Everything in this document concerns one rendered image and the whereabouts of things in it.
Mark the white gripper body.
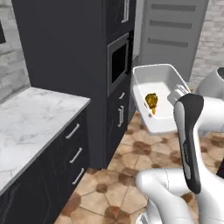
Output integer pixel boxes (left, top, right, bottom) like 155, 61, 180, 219
166, 83, 193, 107

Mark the white tupperware container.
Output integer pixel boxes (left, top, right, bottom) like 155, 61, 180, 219
131, 63, 191, 136

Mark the dark lower cupboard door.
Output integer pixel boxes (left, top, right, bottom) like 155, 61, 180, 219
104, 97, 131, 165

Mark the dark cupboard door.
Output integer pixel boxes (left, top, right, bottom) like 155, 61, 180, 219
104, 97, 131, 165
103, 0, 137, 39

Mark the yellow-brown food piece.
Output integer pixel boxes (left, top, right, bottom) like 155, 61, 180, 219
144, 92, 159, 116

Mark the dark drawer front under oven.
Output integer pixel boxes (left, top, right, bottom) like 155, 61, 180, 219
106, 76, 131, 110

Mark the built-in dark oven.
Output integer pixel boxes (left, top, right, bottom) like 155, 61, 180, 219
106, 31, 131, 97

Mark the dark counter drawer front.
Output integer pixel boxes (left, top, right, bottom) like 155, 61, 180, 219
53, 108, 89, 156
59, 154, 91, 205
56, 132, 90, 179

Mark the tall dark cabinet tower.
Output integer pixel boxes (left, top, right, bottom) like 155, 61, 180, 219
11, 0, 138, 171

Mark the dark counter cabinet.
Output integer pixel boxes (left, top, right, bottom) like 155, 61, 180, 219
0, 106, 91, 224

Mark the silver vertical door handle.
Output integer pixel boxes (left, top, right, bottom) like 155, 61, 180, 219
117, 105, 125, 129

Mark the long silver cupboard handle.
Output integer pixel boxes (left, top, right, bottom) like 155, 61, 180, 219
121, 0, 130, 24

